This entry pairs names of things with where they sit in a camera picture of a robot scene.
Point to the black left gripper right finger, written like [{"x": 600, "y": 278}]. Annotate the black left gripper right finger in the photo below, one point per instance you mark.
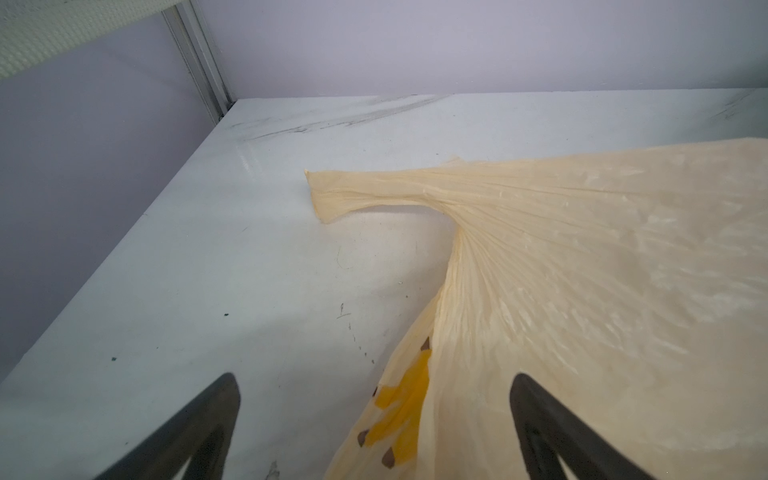
[{"x": 551, "y": 436}]

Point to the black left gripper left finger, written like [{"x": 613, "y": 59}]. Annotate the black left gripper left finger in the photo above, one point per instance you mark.
[{"x": 194, "y": 442}]

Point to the cream banana print plastic bag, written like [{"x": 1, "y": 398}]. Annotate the cream banana print plastic bag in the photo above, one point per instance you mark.
[{"x": 630, "y": 285}]

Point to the aluminium frame post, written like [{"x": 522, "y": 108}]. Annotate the aluminium frame post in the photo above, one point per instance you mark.
[{"x": 196, "y": 45}]

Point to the white mesh wall shelf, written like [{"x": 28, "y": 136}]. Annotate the white mesh wall shelf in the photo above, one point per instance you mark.
[{"x": 33, "y": 32}]

